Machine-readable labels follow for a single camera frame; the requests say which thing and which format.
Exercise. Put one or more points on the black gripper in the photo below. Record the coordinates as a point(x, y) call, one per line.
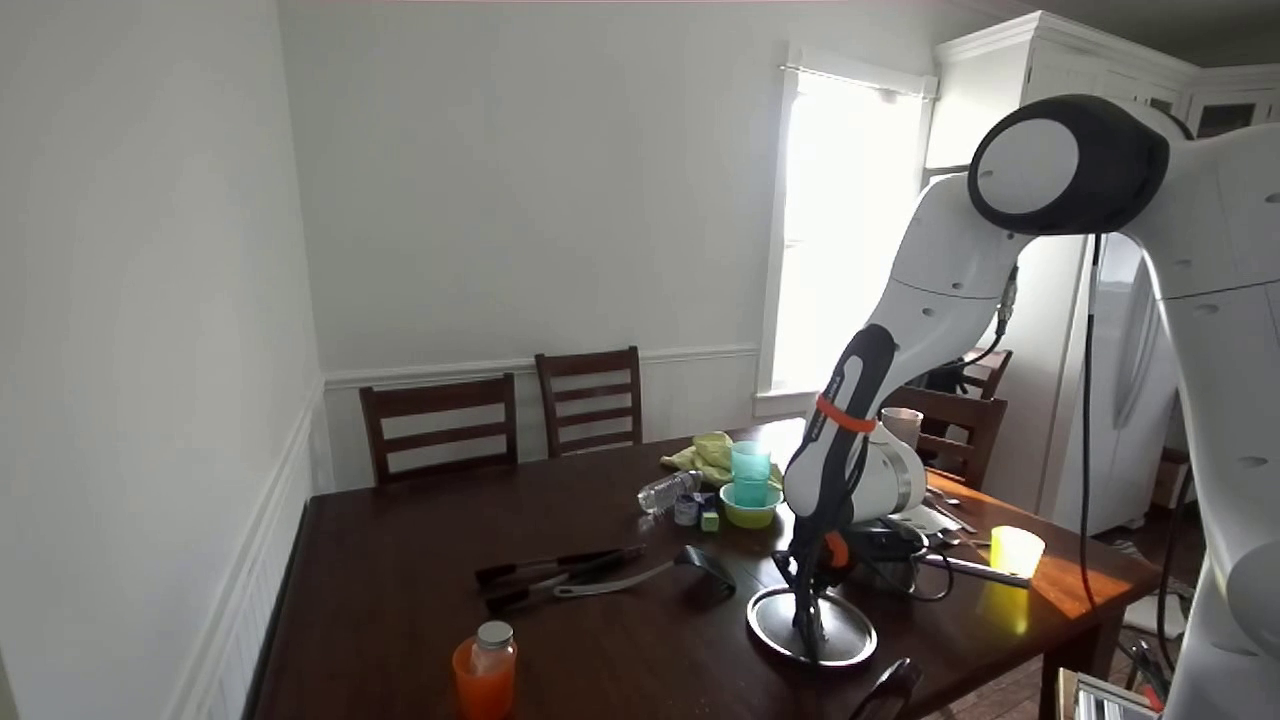
point(814, 561)

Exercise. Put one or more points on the steel pot lid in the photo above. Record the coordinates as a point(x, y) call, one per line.
point(851, 632)

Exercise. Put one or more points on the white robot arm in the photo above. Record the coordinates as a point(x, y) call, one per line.
point(1007, 236)

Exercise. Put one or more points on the black spatula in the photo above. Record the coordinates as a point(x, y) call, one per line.
point(623, 583)

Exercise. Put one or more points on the yellow-green bowl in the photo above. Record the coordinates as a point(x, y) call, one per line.
point(745, 510)

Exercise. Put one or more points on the teal plastic cup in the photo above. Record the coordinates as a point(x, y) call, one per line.
point(749, 478)

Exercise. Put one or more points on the yellow-green cloth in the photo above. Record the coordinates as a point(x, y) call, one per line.
point(705, 452)

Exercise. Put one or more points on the yellow plastic cup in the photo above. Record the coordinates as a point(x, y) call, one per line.
point(1015, 548)

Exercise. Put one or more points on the black tongs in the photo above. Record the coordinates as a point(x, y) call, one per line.
point(535, 575)

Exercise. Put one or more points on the dark wooden chair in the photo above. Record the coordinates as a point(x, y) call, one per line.
point(959, 435)
point(588, 400)
point(440, 428)

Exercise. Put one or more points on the orange juice bottle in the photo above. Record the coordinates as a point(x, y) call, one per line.
point(487, 672)

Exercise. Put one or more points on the steel pot with handle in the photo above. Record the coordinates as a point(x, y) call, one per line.
point(889, 558)

